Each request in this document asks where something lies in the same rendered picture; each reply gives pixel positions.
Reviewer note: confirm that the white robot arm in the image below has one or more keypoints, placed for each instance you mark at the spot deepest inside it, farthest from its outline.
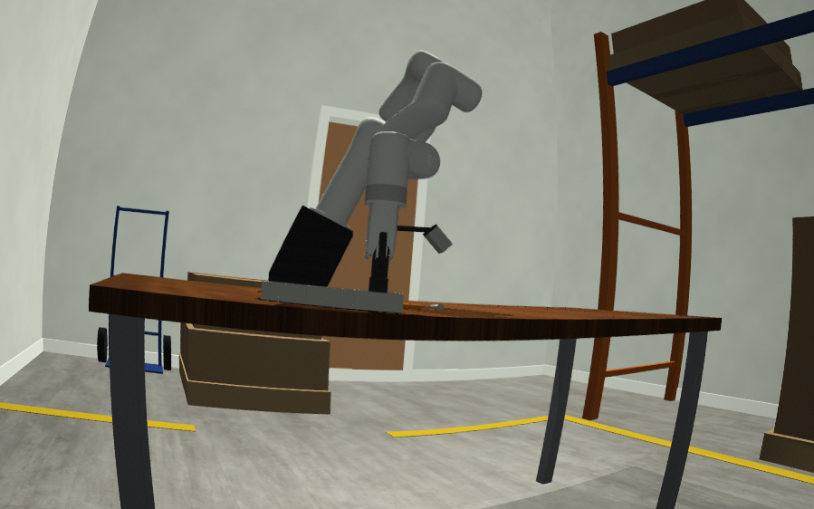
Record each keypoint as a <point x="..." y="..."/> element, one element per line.
<point x="395" y="157"/>

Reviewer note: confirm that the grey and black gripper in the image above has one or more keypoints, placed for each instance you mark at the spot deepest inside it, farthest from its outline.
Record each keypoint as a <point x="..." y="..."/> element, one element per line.
<point x="381" y="240"/>

